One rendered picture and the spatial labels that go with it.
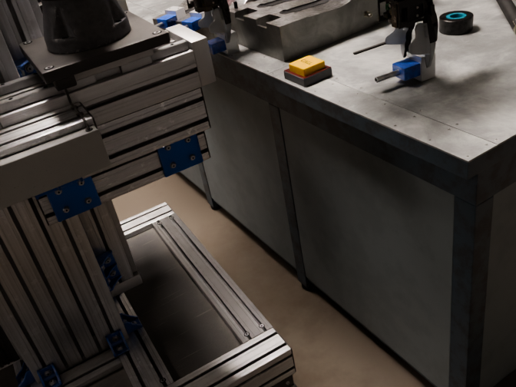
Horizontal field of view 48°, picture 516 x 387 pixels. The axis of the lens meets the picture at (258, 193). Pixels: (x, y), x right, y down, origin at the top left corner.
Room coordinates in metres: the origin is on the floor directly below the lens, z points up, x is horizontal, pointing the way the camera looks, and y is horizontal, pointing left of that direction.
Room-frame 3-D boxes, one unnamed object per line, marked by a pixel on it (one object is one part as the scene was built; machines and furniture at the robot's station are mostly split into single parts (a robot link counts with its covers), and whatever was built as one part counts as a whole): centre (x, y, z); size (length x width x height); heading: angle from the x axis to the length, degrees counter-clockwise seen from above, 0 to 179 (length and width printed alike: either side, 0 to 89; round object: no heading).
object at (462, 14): (1.35, -0.56, 0.82); 0.08 x 0.08 x 0.04
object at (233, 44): (1.51, 0.04, 0.83); 0.13 x 0.05 x 0.05; 113
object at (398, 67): (1.12, -0.35, 0.83); 0.13 x 0.05 x 0.05; 108
